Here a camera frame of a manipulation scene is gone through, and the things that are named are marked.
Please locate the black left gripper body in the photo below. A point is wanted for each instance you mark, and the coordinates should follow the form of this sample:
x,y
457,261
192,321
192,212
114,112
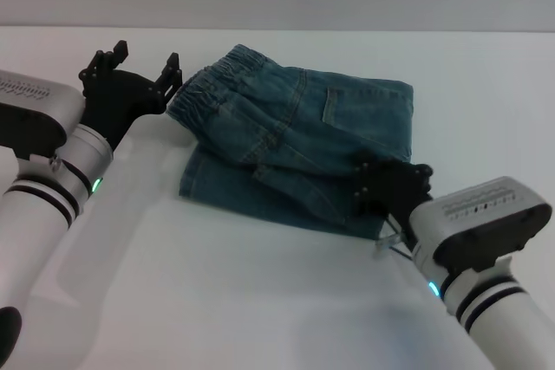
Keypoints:
x,y
117,101

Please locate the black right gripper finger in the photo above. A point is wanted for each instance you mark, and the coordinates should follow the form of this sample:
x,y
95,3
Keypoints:
x,y
426,177
364,179

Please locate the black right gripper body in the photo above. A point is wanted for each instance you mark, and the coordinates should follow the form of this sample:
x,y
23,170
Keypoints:
x,y
396,188

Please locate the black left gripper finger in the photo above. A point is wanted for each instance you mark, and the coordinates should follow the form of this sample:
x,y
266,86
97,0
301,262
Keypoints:
x,y
170,77
108,58

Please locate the blue denim shorts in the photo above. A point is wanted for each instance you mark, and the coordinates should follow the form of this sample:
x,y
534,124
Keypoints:
x,y
303,127

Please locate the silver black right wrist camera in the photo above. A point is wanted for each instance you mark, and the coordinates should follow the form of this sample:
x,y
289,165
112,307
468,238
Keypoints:
x,y
481,218

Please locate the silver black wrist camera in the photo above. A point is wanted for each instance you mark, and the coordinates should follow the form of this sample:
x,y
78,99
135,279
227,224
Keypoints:
x,y
481,218
30,110

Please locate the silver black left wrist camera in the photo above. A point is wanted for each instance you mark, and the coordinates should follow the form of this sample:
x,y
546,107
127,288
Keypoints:
x,y
30,110

